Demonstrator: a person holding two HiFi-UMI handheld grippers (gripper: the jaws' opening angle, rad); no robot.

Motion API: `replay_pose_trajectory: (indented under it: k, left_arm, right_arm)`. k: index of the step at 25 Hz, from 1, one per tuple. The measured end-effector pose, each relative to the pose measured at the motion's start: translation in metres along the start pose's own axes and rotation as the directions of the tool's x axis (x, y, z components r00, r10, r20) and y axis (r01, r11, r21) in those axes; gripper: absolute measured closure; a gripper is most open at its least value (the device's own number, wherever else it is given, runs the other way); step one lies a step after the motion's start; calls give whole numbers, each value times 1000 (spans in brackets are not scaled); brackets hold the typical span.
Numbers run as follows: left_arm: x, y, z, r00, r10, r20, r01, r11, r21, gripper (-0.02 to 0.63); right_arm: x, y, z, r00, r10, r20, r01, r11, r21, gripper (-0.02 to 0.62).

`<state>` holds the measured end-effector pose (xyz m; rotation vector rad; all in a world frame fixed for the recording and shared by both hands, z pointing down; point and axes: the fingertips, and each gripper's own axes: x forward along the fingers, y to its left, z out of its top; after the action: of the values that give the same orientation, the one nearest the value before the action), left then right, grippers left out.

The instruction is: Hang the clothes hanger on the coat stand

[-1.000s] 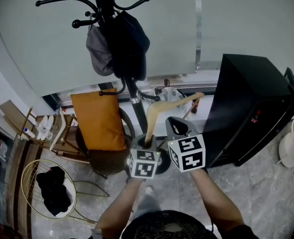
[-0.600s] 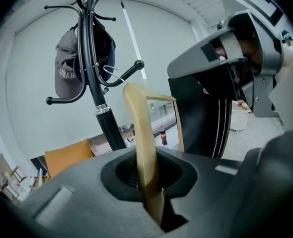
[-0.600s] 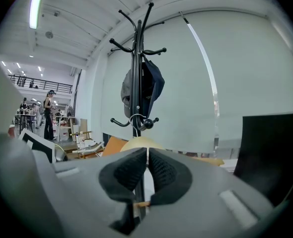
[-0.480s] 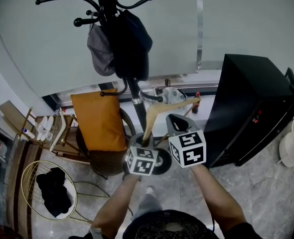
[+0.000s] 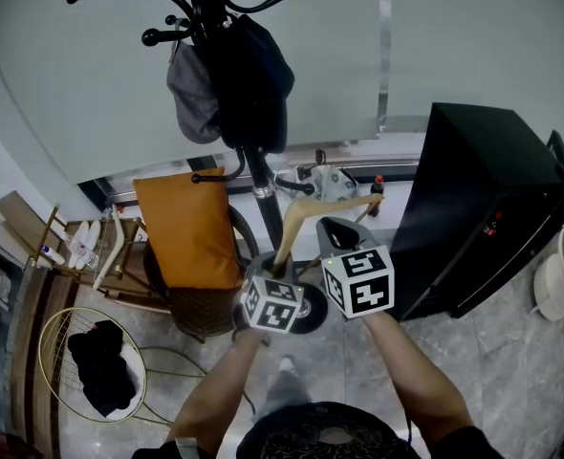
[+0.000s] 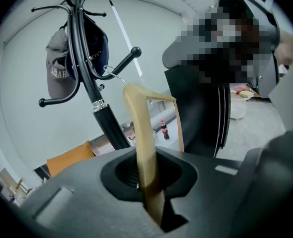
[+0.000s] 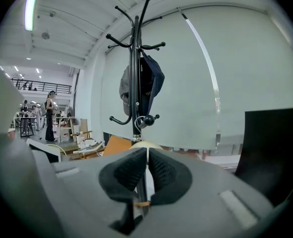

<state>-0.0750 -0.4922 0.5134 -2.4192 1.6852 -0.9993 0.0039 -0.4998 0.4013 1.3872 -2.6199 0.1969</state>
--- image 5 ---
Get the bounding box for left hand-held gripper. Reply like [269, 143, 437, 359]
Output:
[238, 251, 308, 336]

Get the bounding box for white slipper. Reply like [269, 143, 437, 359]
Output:
[66, 221, 91, 270]
[75, 219, 103, 271]

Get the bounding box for person's right forearm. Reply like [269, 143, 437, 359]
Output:
[360, 311, 474, 447]

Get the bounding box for person's black patterned shirt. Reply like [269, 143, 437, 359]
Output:
[133, 402, 504, 459]

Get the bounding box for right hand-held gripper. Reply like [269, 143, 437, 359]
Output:
[315, 215, 397, 320]

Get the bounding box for person's left leg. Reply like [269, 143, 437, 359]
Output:
[252, 354, 313, 423]

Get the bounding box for grey cap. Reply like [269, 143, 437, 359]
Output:
[165, 19, 222, 145]

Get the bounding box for white roller blind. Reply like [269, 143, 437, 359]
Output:
[0, 0, 564, 186]

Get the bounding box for orange cushion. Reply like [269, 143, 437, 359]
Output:
[132, 167, 245, 290]

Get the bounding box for wooden hanger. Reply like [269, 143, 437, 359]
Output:
[271, 192, 386, 281]

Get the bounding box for wooden cart with gold frame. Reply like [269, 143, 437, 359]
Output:
[28, 203, 169, 311]

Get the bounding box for pale wrist band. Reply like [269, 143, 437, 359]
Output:
[174, 436, 200, 459]

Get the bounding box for dark cola bottle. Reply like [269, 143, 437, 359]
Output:
[367, 174, 386, 218]

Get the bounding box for black coat rack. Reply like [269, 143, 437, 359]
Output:
[65, 0, 330, 337]

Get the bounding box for clear water bottle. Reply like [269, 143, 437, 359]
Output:
[69, 236, 99, 270]

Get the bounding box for gold wire basket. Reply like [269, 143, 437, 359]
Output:
[37, 306, 207, 425]

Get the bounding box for dark wicker chair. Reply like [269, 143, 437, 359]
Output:
[142, 203, 262, 339]

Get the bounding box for clear blind pull rod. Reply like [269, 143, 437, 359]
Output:
[376, 0, 391, 136]

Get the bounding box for white plastic tub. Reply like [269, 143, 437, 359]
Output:
[530, 222, 564, 323]

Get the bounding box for black cap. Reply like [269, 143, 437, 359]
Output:
[205, 12, 296, 155]

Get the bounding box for black mini fridge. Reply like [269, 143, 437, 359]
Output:
[389, 101, 564, 322]

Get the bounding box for white curved plastic handle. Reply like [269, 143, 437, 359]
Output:
[92, 204, 127, 291]

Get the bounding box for brown cardboard sheet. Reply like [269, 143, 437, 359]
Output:
[0, 189, 68, 257]

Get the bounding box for floral patterned bag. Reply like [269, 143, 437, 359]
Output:
[274, 149, 359, 205]

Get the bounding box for person's left forearm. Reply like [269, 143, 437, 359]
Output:
[165, 327, 271, 456]

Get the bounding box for white cloth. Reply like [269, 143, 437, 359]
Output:
[104, 341, 147, 423]

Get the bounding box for small white blue-capped bottle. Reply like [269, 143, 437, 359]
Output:
[39, 244, 67, 266]

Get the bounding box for black clothes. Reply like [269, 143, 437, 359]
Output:
[66, 319, 138, 419]

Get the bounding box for red bottle inside fridge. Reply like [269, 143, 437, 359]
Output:
[482, 210, 503, 236]

